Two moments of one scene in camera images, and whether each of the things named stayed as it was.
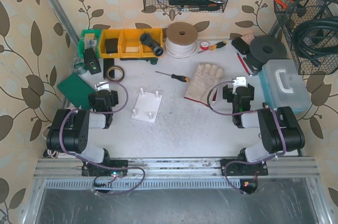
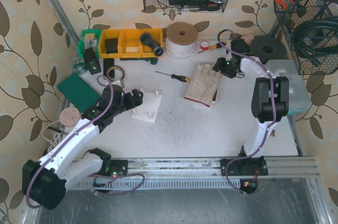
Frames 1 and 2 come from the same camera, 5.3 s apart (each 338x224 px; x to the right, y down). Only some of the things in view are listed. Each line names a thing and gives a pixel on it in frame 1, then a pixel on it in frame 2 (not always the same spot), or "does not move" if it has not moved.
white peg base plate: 147,106 does not move
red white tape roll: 204,45 does not move
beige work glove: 203,87 does not move
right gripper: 227,92 to 220,66
